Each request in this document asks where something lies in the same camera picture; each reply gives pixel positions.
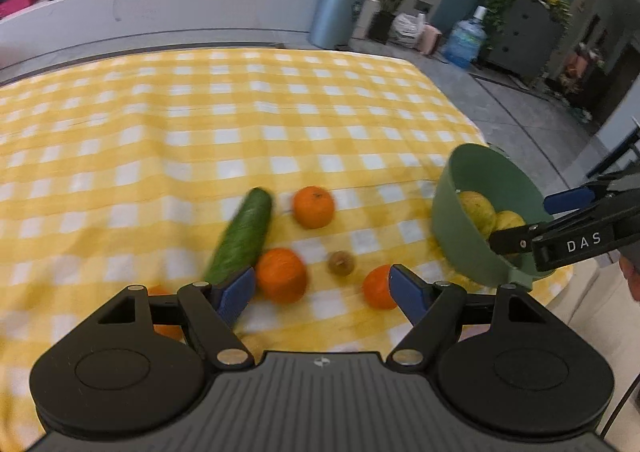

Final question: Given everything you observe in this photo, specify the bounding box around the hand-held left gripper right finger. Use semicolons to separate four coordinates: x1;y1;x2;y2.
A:
387;263;546;368

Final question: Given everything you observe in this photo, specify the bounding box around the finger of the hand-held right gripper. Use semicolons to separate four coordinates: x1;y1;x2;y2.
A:
489;222;551;257
544;185;608;214

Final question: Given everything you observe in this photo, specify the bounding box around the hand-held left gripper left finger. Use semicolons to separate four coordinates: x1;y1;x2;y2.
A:
97;266;258;368

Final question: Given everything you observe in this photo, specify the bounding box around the green plastic bowl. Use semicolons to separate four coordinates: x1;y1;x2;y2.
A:
431;143;556;290

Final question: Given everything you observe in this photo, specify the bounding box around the small brown round fruit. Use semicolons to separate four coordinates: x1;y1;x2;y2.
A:
327;250;357;277

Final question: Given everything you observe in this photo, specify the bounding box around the orange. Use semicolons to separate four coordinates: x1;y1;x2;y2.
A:
362;264;398;310
292;186;336;230
147;284;185;340
255;248;308;304

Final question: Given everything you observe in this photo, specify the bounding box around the green cucumber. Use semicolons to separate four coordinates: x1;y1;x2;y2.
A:
204;187;273;285

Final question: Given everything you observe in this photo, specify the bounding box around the grey cabinet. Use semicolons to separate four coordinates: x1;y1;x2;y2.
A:
482;0;571;83

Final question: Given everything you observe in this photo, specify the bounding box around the yellow checked tablecloth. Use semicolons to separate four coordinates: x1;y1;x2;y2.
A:
0;47;573;435

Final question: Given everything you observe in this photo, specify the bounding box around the blue water jug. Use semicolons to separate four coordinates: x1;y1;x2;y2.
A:
442;6;488;69

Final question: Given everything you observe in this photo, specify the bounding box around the small pink bin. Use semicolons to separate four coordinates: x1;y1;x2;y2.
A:
416;24;444;56

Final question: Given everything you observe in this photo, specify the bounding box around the white plastic bag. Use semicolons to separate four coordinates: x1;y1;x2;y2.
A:
390;13;426;49

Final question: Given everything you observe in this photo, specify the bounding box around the grey-blue trash can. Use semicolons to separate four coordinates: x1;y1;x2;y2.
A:
309;0;369;51

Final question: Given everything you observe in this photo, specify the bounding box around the white counter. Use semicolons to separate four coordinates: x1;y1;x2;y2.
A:
0;0;326;64

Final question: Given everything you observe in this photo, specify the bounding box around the pink box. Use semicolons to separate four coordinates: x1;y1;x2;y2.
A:
0;0;39;19

